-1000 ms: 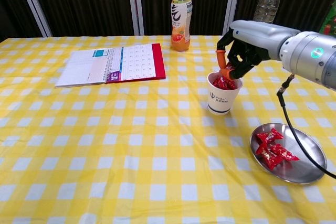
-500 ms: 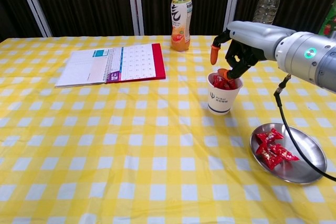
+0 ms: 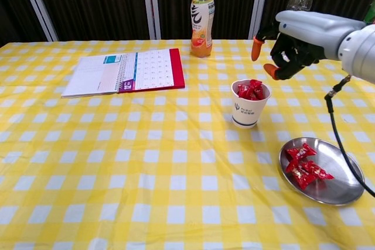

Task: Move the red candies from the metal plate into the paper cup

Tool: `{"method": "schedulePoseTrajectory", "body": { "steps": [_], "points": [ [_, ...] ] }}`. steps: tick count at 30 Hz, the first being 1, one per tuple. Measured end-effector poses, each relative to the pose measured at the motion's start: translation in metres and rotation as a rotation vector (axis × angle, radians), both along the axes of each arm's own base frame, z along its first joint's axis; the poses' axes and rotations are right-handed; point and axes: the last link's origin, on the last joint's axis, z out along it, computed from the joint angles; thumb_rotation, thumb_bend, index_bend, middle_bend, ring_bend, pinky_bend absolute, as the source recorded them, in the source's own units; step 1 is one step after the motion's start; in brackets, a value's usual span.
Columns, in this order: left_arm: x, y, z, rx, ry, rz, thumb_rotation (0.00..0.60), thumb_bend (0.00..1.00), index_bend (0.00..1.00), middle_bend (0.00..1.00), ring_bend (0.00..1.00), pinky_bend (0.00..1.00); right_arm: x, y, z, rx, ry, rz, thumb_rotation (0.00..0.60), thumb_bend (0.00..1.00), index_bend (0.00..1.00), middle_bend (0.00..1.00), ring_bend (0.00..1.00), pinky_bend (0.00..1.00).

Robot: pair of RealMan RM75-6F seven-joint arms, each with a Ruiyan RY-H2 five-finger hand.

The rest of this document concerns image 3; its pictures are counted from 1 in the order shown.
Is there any spiral desk calendar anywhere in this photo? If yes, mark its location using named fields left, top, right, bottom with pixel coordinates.
left=60, top=48, right=186, bottom=99

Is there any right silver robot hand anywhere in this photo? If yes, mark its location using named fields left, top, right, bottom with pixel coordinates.
left=251, top=9, right=367, bottom=80

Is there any white paper cup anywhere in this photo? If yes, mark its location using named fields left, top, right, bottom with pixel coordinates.
left=230, top=79, right=272, bottom=129

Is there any green bottle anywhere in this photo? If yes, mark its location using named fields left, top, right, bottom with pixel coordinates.
left=363, top=2, right=375, bottom=25

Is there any orange juice bottle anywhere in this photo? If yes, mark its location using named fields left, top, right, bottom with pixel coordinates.
left=189, top=0, right=216, bottom=59

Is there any black pleated curtain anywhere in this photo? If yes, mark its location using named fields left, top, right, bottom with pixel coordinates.
left=0, top=0, right=375, bottom=47

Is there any yellow checkered tablecloth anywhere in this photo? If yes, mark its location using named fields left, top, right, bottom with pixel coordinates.
left=0, top=38, right=375, bottom=250

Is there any white frame post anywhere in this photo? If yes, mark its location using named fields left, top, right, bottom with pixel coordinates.
left=141, top=0, right=162, bottom=40
left=16, top=0, right=59, bottom=42
left=248, top=0, right=272, bottom=40

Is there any round steel plate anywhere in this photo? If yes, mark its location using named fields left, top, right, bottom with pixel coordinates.
left=278, top=137, right=366, bottom=206

